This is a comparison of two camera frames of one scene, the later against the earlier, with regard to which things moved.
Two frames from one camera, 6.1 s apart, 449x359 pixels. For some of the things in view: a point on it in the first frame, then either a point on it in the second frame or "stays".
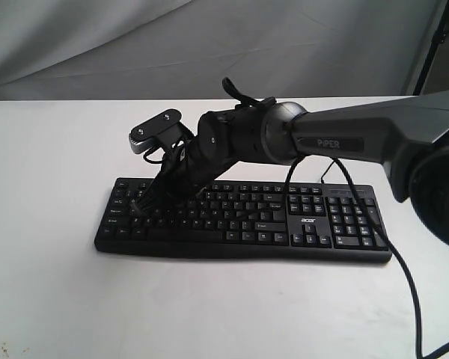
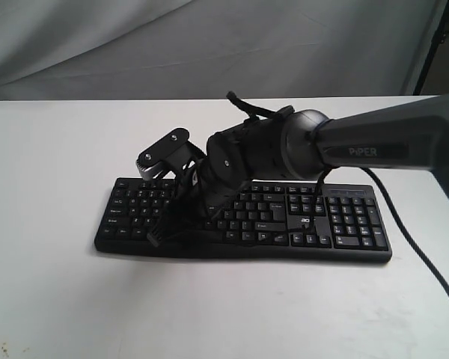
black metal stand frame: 439,37 stays
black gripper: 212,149 → 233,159
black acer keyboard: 247,219 stays
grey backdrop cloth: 181,49 stays
